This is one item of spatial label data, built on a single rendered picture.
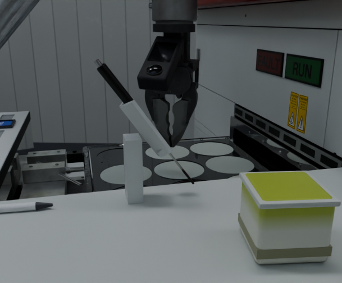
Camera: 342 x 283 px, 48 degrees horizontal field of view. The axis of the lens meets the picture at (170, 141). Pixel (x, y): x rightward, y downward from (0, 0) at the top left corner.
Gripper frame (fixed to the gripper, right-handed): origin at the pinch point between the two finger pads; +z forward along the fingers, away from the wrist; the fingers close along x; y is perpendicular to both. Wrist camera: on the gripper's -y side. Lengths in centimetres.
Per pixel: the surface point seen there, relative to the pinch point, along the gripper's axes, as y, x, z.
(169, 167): 7.2, 2.0, 8.0
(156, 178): 1.4, 3.0, 8.0
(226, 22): 46, -4, -20
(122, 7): 247, 102, -30
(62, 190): -4.1, 19.9, 10.0
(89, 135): 240, 136, 80
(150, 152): 15.4, 8.5, 8.1
